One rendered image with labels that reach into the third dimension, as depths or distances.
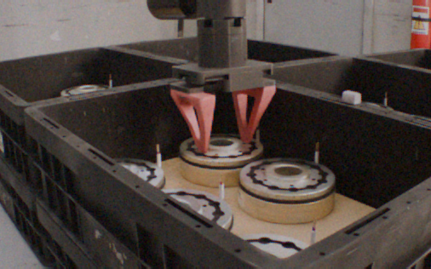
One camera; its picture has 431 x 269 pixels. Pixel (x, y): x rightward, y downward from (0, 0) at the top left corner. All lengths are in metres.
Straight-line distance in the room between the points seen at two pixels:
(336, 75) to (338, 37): 2.97
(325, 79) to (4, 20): 3.29
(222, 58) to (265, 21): 3.64
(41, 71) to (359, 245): 0.79
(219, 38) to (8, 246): 0.43
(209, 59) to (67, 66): 0.49
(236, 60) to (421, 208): 0.30
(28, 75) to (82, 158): 0.58
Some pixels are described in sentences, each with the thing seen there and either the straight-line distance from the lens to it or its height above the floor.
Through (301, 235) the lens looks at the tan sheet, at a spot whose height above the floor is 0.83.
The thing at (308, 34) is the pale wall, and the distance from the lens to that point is 3.95.
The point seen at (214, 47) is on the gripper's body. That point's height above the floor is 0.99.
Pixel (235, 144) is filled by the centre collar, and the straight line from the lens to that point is 0.58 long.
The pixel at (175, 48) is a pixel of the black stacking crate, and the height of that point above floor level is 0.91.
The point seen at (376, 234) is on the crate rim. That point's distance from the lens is 0.28.
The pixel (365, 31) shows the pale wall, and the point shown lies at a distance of 3.69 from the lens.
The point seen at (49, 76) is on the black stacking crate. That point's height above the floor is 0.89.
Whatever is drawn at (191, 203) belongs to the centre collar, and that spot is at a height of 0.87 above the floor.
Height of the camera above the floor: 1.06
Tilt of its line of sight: 18 degrees down
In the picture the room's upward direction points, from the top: straight up
